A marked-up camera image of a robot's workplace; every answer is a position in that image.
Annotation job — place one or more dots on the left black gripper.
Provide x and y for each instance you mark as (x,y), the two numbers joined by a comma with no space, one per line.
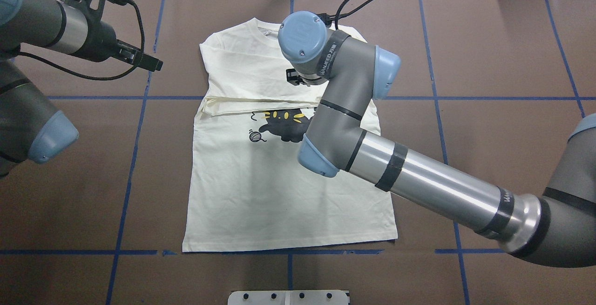
(103,43)

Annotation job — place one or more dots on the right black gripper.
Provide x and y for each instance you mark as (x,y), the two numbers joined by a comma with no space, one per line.
(293,77)

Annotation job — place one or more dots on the cream long sleeve shirt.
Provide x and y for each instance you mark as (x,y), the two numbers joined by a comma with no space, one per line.
(248,192)

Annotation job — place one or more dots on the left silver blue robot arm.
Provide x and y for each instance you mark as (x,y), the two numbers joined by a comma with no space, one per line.
(32,127)

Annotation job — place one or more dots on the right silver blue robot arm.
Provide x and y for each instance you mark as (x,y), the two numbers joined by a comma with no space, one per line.
(556,229)

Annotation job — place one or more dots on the white pedestal column base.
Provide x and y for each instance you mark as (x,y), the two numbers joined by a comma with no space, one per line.
(290,297)

